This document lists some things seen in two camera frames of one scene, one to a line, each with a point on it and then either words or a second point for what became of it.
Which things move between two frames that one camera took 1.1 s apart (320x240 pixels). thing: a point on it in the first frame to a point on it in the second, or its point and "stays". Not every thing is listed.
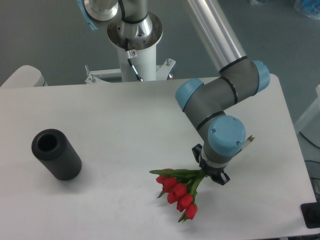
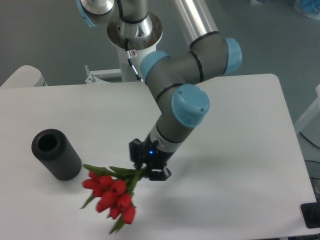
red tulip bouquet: (180, 186) to (112, 192)
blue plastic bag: (309, 8) stays
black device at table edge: (311, 212) stays
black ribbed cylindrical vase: (52, 149) stays
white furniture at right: (309, 126) stays
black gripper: (216, 173) to (155, 157)
